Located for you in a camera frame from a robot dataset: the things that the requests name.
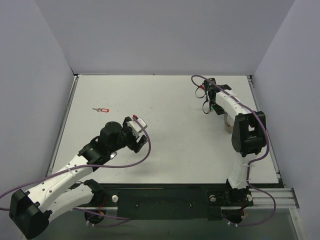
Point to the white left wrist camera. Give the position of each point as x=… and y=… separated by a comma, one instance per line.
x=138, y=125

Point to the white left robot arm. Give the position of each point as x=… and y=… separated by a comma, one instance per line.
x=33, y=209

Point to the aluminium frame rail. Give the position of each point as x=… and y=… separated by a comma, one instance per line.
x=275, y=197

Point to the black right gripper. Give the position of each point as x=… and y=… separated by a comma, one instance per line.
x=210, y=93

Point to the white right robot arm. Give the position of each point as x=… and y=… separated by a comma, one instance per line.
x=248, y=134

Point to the red tag key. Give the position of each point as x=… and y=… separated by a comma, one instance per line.
x=102, y=110

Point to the black tag key loose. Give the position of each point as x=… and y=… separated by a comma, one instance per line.
x=113, y=155

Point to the steel keyring disc with rings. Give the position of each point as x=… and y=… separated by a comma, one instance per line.
x=228, y=123

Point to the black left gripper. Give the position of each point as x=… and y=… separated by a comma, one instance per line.
x=132, y=135

